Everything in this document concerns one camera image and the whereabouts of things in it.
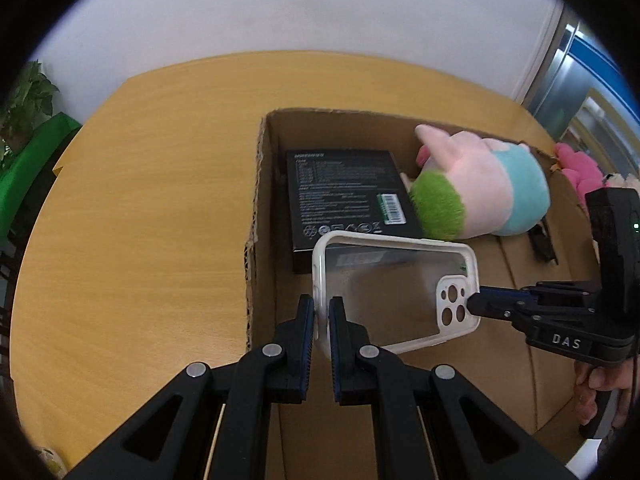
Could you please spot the green bench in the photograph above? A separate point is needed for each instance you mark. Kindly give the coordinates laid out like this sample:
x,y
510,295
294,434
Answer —
x,y
35,160

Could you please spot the clear white-rimmed phone case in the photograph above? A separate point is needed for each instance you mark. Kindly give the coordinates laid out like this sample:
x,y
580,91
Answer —
x,y
390,305

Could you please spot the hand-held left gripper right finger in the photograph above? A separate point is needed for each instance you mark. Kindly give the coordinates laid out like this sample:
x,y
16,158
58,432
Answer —
x,y
336,350

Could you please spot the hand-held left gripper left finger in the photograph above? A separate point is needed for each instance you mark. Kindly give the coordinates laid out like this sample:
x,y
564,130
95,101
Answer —
x,y
306,350

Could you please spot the small black clip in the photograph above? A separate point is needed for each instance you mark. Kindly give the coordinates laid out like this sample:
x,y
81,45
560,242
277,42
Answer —
x,y
542,242

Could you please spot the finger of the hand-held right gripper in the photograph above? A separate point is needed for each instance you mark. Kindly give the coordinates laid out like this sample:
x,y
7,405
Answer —
x,y
500,289
495,305

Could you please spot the black product box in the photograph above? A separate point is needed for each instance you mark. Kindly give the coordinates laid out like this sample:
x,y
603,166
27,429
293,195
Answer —
x,y
340,195

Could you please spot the pink green blue plush toy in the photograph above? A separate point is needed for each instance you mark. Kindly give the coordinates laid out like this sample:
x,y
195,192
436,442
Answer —
x,y
480,175

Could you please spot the beige plush toy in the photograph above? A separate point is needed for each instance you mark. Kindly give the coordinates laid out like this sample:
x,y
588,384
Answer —
x,y
622,181

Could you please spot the person's right hand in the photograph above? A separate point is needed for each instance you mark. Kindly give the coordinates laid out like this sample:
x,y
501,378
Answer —
x,y
585,390

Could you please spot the brown cardboard box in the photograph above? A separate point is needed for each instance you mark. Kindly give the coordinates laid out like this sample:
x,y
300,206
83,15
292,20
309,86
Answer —
x,y
275,185

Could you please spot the green potted plant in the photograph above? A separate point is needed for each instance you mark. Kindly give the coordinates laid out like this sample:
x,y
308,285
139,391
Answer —
x,y
30,105

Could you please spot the glass door with blue sign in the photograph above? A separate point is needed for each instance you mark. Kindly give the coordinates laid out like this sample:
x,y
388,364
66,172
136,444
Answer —
x,y
590,75

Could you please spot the pale patterned object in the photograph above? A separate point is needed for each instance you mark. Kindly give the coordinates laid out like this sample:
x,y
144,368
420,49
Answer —
x,y
50,462

